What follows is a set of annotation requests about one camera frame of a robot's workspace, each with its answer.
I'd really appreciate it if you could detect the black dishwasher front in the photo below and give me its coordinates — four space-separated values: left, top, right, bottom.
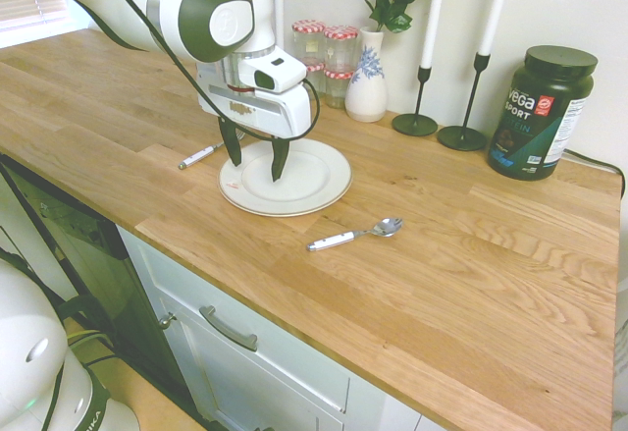
0 153 197 417

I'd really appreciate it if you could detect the dark green protein powder tub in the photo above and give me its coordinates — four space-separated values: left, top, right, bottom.
486 45 600 182

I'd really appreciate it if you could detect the white gold-rimmed plate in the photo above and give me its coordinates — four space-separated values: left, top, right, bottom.
218 138 353 218

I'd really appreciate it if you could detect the white-handled metal fork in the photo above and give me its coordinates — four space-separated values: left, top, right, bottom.
178 129 246 171

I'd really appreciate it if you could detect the white-handled metal spoon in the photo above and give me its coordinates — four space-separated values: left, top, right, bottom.
306 216 404 253

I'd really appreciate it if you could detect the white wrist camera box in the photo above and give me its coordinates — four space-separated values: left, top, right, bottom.
239 46 310 95

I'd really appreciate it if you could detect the black power cable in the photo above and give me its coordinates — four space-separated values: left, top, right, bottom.
563 148 627 188

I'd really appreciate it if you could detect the silver drawer handle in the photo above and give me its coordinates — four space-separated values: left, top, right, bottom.
198 304 259 352

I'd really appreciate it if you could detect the white vase with blue print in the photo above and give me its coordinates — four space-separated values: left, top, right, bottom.
344 27 389 124

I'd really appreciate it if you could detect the black candle holder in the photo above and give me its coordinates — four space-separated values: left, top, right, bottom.
436 51 491 152
391 63 439 137

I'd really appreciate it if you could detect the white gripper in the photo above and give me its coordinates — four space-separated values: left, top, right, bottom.
196 59 314 185

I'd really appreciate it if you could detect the white taper candle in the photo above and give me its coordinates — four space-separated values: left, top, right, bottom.
420 0 451 69
477 0 516 57

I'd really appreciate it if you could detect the white drawer front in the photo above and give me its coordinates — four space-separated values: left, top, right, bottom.
117 227 352 415

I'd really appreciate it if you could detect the glass jar red checkered lid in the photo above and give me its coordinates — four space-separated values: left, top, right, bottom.
301 57 328 101
291 19 326 63
322 25 359 73
323 68 355 110

